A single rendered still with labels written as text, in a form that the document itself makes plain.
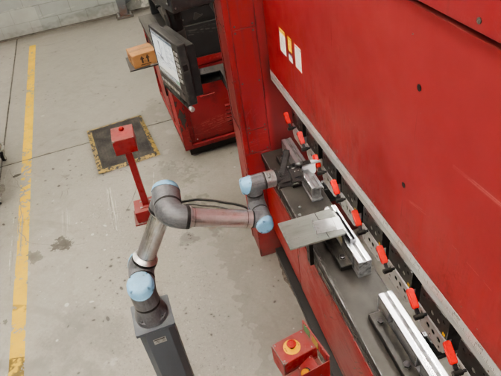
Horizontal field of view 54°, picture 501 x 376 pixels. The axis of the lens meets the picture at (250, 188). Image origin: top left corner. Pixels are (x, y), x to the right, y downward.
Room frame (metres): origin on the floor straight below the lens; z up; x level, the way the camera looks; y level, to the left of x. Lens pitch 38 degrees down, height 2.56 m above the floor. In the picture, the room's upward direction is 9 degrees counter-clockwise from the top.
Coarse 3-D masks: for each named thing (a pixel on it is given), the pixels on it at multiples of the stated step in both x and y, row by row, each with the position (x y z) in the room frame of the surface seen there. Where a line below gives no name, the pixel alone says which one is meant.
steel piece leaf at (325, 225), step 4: (320, 220) 1.65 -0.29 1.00; (324, 220) 1.64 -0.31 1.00; (328, 220) 1.64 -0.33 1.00; (332, 220) 1.63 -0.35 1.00; (312, 224) 1.62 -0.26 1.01; (316, 224) 1.63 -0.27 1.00; (320, 224) 1.62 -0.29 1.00; (324, 224) 1.62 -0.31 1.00; (328, 224) 1.61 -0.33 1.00; (332, 224) 1.61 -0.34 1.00; (316, 228) 1.60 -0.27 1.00; (320, 228) 1.59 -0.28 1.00; (324, 228) 1.59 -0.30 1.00; (328, 228) 1.58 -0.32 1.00; (332, 228) 1.58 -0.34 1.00; (316, 232) 1.56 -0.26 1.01; (320, 232) 1.57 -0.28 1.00; (324, 232) 1.56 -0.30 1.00
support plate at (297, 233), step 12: (312, 216) 1.68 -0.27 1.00; (324, 216) 1.67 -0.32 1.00; (288, 228) 1.63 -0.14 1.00; (300, 228) 1.61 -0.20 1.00; (312, 228) 1.60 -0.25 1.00; (336, 228) 1.58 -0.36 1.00; (288, 240) 1.55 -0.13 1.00; (300, 240) 1.54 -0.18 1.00; (312, 240) 1.53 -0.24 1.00; (324, 240) 1.52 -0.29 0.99
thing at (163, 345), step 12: (168, 300) 1.51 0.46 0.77; (132, 312) 1.48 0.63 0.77; (168, 312) 1.44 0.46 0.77; (168, 324) 1.38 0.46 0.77; (144, 336) 1.35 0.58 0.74; (156, 336) 1.36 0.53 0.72; (168, 336) 1.37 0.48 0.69; (156, 348) 1.36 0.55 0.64; (168, 348) 1.37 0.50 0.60; (180, 348) 1.40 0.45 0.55; (156, 360) 1.35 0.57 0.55; (168, 360) 1.36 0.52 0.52; (180, 360) 1.38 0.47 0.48; (156, 372) 1.37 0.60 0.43; (168, 372) 1.36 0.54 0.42; (180, 372) 1.37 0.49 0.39; (192, 372) 1.46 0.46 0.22
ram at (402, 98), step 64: (320, 0) 1.69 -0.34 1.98; (384, 0) 1.25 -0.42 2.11; (320, 64) 1.72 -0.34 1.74; (384, 64) 1.23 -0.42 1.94; (448, 64) 0.96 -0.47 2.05; (320, 128) 1.74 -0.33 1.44; (384, 128) 1.21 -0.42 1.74; (448, 128) 0.92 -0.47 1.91; (384, 192) 1.19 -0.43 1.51; (448, 192) 0.89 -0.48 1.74; (448, 256) 0.85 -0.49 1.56
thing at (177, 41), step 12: (156, 24) 2.87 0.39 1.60; (168, 36) 2.65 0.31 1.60; (180, 36) 2.70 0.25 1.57; (180, 48) 2.49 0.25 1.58; (192, 48) 2.55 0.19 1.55; (180, 60) 2.49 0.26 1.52; (192, 60) 2.55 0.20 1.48; (180, 72) 2.51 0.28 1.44; (192, 72) 2.54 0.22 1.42; (168, 84) 2.77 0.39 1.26; (180, 84) 2.56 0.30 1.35; (192, 84) 2.50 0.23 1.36; (180, 96) 2.60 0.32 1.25; (192, 96) 2.50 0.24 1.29
